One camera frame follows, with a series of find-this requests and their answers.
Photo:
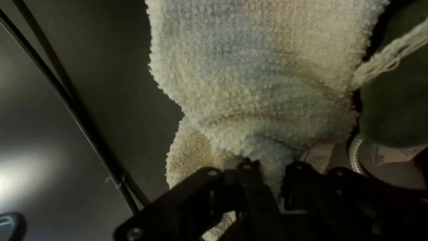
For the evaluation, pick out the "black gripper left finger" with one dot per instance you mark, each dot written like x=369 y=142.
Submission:
x=201 y=209

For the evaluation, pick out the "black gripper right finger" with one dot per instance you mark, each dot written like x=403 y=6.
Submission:
x=356 y=209

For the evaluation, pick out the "green plush toy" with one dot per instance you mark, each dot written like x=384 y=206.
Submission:
x=396 y=107

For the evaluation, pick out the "white fluffy cloth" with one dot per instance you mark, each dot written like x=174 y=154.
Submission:
x=267 y=67

